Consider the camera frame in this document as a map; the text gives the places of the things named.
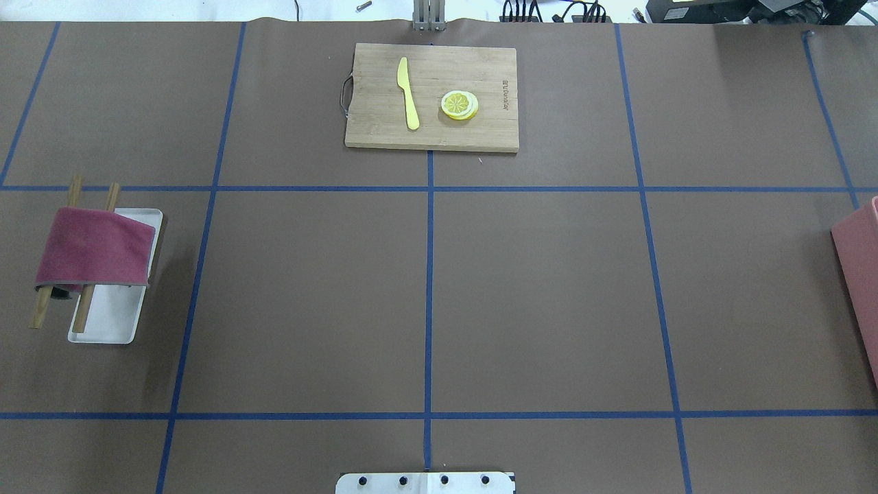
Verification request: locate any pink microfiber cloth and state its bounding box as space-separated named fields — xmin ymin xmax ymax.
xmin=35 ymin=207 xmax=156 ymax=293

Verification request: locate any yellow lemon slice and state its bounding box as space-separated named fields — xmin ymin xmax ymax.
xmin=440 ymin=90 xmax=479 ymax=121

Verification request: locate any bamboo cutting board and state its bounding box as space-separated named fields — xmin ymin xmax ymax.
xmin=344 ymin=42 xmax=520 ymax=153

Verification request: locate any yellow plastic knife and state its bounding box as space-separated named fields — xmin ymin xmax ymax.
xmin=396 ymin=56 xmax=420 ymax=131

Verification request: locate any white rectangular tray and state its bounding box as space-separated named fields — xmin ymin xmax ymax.
xmin=68 ymin=207 xmax=165 ymax=344

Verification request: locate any pink plastic bin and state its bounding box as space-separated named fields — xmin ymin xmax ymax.
xmin=831 ymin=196 xmax=877 ymax=381

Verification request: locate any black monitor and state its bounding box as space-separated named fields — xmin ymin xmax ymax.
xmin=645 ymin=1 xmax=868 ymax=25

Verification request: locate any white camera post base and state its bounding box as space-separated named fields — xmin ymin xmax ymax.
xmin=335 ymin=471 xmax=517 ymax=493

